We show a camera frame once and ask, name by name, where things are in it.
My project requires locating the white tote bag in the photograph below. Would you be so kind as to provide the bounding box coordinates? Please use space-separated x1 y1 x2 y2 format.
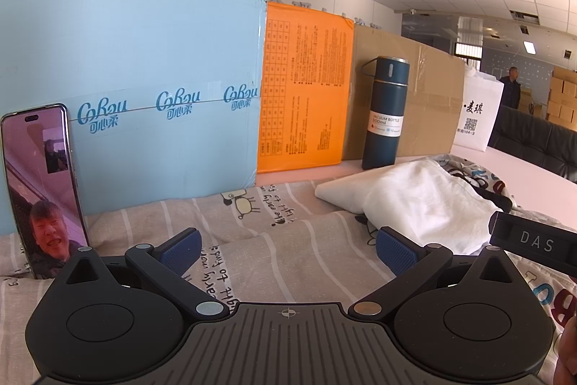
451 71 505 153

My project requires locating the black leather sofa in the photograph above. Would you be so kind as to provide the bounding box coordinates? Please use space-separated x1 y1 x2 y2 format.
489 105 577 185

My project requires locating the white printed garment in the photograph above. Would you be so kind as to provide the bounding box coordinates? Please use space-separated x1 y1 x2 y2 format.
433 154 519 214

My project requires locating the barred window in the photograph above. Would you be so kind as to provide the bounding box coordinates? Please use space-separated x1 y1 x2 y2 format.
453 43 484 60

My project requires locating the brown cardboard box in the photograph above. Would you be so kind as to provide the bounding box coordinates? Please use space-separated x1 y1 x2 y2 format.
342 25 465 163

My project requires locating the white sweatshirt with black trim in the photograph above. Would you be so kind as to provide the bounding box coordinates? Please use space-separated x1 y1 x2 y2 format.
314 159 503 256

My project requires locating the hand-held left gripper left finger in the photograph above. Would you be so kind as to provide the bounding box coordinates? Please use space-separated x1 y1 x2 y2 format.
56 227 230 319

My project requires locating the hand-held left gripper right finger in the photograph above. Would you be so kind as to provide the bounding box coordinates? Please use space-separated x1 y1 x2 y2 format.
348 225 524 319

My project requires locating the light blue carton box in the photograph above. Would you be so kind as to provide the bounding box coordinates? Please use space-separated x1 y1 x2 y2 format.
0 0 268 235

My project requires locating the smartphone with lit screen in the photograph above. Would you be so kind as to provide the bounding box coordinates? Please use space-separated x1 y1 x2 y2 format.
0 103 90 280

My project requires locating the dark blue vacuum bottle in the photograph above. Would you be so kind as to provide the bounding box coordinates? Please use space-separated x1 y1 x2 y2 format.
361 56 411 170

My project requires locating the stack of cardboard boxes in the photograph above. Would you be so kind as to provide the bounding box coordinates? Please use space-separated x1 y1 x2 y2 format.
518 67 577 124

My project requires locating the orange carton box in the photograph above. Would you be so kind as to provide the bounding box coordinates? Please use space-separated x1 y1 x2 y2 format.
256 1 356 174

